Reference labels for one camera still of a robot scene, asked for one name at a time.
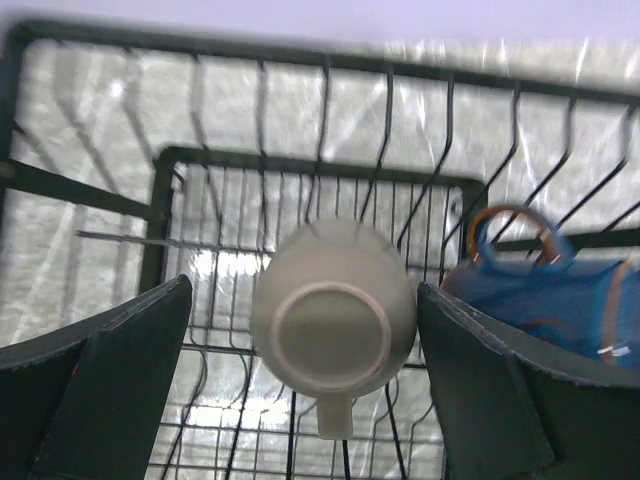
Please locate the olive ceramic mug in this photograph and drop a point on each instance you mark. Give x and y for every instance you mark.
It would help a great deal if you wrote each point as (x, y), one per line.
(334, 316)

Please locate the black wire dish rack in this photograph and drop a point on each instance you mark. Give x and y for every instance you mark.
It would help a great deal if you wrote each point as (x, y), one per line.
(130, 157)

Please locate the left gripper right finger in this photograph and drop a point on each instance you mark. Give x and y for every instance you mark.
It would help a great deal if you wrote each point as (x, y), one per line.
(512, 406)

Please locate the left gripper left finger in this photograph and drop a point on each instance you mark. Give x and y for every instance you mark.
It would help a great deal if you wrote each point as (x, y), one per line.
(85, 401)

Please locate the dark blue glazed mug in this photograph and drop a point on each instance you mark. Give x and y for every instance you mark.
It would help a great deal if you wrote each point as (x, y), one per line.
(589, 307)

